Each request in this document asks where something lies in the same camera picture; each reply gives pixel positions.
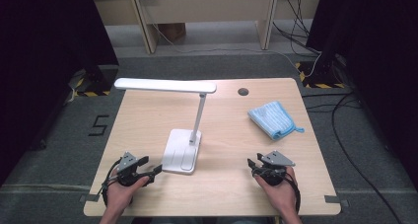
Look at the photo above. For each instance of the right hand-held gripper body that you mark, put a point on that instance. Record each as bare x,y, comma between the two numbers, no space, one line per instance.
276,160

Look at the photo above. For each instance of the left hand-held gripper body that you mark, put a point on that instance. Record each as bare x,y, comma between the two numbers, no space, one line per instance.
126,166

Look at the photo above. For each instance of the white desk lamp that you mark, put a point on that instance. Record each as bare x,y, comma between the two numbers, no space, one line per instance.
180,151

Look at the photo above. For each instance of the blue striped cloth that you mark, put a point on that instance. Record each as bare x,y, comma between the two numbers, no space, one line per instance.
272,118

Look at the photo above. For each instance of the person's left hand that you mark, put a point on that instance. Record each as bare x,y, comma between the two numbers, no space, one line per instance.
120,196

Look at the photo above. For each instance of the person's right hand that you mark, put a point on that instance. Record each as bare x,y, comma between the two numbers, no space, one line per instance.
282,194

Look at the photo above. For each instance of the grey tape piece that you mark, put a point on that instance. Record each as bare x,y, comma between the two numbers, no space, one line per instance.
89,198
335,199

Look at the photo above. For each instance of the round dark table grommet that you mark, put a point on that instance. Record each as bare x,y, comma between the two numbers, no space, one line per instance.
243,92

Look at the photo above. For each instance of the black stand base striped tape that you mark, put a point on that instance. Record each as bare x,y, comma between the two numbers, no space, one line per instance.
98,81
320,76

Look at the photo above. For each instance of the black curtain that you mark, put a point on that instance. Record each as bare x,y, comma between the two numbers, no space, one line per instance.
381,69
42,69

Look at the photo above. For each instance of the brown cardboard box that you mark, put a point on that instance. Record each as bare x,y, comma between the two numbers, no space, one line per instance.
172,31

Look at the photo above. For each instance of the beige wooden desk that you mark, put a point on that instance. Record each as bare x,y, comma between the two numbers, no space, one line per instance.
203,10

